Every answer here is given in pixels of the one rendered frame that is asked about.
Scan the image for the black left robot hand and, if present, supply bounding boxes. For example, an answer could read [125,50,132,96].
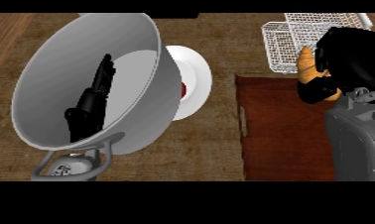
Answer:
[63,54,116,144]

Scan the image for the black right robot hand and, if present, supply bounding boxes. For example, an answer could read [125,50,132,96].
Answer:
[295,26,375,105]

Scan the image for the golden brown croissant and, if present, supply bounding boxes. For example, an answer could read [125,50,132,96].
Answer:
[295,46,343,102]

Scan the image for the dark brown tray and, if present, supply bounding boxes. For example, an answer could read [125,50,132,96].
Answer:
[234,73,339,182]

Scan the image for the large grey metal pot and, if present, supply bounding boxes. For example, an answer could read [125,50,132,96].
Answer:
[10,12,184,182]

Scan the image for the small red round item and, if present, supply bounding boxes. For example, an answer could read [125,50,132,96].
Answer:
[178,81,188,100]

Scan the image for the white plate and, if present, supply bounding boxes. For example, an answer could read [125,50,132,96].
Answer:
[163,45,214,122]

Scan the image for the white wire tiered basket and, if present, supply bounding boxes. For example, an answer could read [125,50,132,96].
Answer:
[259,12,375,75]

